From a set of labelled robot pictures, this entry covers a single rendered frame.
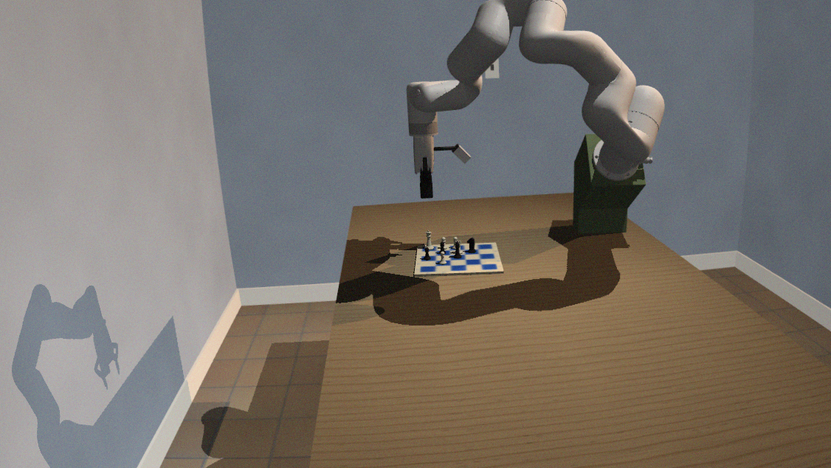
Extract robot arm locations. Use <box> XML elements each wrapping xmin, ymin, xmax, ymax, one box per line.
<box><xmin>407</xmin><ymin>0</ymin><xmax>664</xmax><ymax>181</ymax></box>

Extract blue and white chessboard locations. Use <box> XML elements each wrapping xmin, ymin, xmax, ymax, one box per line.
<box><xmin>414</xmin><ymin>243</ymin><xmax>504</xmax><ymax>277</ymax></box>

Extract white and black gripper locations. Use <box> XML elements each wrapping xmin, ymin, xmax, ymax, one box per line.
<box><xmin>409</xmin><ymin>132</ymin><xmax>438</xmax><ymax>199</ymax></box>

